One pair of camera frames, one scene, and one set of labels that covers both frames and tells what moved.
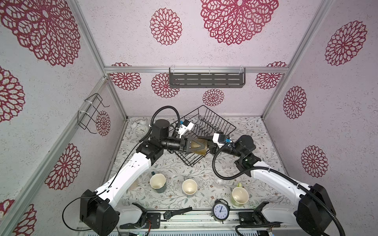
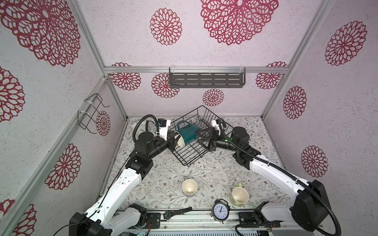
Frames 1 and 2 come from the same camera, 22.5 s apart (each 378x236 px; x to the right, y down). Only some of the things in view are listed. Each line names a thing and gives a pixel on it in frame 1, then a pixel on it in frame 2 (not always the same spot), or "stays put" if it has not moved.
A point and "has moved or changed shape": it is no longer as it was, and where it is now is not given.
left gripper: [185, 146] -> [171, 141]
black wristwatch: [168, 215] stays put
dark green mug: [158, 181] has moved or changed shape
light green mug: [240, 195] stays put
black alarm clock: [220, 210] stays put
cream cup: [189, 187] stays put
